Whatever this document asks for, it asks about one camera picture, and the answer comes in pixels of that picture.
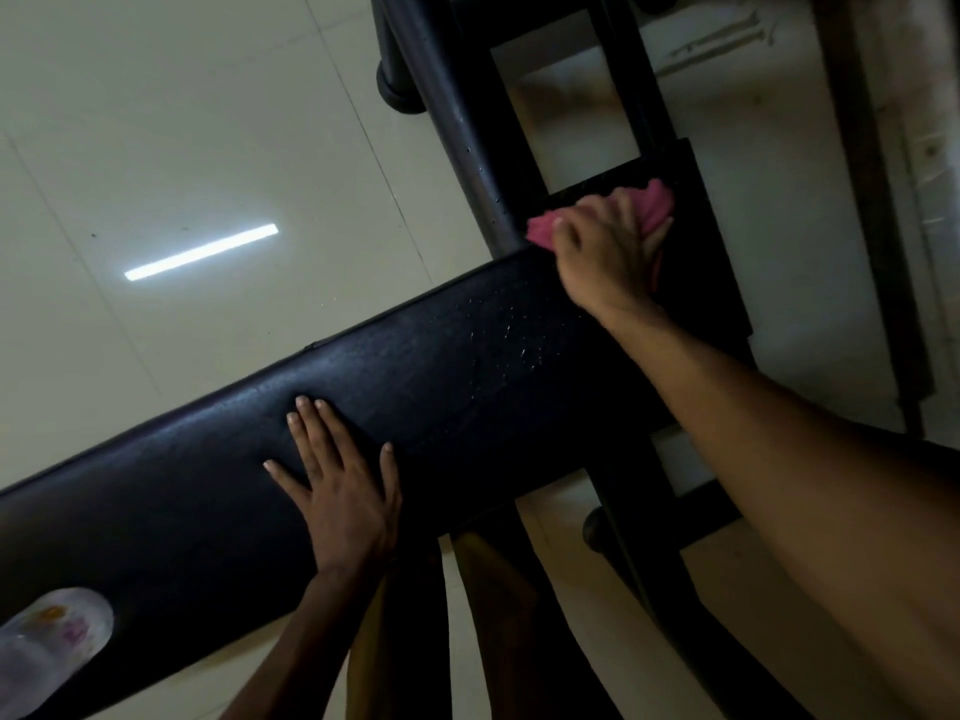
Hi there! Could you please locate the person's right forearm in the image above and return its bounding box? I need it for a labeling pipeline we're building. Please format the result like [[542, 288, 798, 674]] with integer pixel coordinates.
[[598, 305, 960, 720]]

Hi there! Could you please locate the person's left hand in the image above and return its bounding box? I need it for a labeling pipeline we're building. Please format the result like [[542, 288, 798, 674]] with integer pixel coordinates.
[[262, 395, 404, 586]]

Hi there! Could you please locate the dark wooden post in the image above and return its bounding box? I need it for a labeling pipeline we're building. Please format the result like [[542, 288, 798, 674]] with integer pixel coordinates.
[[808, 0, 936, 437]]

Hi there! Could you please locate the person's right leg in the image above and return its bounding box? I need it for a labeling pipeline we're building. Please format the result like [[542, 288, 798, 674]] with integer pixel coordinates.
[[448, 509, 625, 720]]

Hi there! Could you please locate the clear plastic spray bottle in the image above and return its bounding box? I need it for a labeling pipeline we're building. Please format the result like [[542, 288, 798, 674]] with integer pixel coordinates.
[[0, 587, 116, 720]]

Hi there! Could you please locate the person's left forearm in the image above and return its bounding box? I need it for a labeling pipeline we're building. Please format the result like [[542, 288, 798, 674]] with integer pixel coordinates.
[[216, 568, 385, 720]]

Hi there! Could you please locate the black metal bench frame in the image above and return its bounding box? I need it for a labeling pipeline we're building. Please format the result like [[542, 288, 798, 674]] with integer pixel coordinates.
[[369, 0, 798, 720]]

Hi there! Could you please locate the black padded bench seat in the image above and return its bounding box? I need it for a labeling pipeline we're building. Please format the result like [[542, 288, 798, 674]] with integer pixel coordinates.
[[0, 245, 680, 720]]

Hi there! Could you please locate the person's right hand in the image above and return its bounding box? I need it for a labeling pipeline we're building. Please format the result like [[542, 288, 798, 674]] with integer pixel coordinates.
[[550, 190, 676, 325]]

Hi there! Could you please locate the person's left leg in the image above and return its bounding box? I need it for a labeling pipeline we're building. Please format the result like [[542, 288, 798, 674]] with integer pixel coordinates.
[[343, 539, 453, 720]]

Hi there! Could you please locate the person's leg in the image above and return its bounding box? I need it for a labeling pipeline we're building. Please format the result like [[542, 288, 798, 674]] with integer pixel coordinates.
[[343, 539, 453, 720], [448, 509, 625, 720]]

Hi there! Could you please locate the pink cleaning cloth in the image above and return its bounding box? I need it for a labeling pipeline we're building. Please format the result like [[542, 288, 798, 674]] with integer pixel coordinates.
[[525, 178, 676, 293]]

